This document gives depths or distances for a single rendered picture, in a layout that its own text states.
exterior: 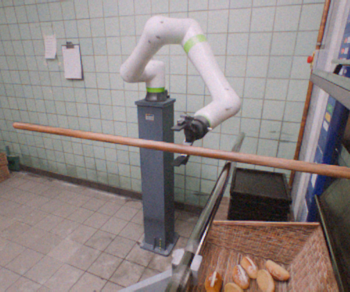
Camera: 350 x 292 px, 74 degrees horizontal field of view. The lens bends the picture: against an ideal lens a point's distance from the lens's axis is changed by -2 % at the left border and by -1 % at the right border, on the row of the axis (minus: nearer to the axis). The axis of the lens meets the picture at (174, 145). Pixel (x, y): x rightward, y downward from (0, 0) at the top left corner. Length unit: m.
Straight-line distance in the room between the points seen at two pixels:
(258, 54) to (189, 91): 0.59
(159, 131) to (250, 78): 0.80
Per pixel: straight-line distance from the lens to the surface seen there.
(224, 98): 1.01
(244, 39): 1.89
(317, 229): 1.15
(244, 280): 1.12
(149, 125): 1.55
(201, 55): 1.12
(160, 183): 1.69
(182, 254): 0.43
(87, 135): 0.95
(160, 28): 1.12
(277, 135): 1.97
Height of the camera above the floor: 1.48
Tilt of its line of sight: 21 degrees down
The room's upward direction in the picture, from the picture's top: straight up
